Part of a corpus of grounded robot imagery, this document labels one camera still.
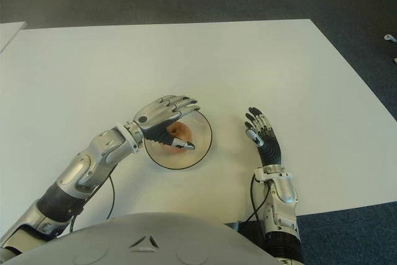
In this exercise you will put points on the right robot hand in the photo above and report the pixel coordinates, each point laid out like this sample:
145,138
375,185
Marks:
270,150

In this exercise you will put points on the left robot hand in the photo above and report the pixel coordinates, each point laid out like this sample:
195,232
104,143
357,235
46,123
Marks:
155,116

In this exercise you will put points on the reddish yellow apple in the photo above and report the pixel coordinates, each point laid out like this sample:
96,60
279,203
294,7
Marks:
182,130

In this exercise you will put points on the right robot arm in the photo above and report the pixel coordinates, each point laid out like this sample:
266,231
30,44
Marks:
279,203

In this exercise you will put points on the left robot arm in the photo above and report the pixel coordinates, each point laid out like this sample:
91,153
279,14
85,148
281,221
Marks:
80,168

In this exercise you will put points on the white plate with black rim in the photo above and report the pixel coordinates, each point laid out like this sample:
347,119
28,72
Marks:
200,141

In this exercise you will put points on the grey robot torso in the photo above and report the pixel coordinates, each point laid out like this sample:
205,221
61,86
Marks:
149,243

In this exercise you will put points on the white side table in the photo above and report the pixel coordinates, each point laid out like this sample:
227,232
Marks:
9,33

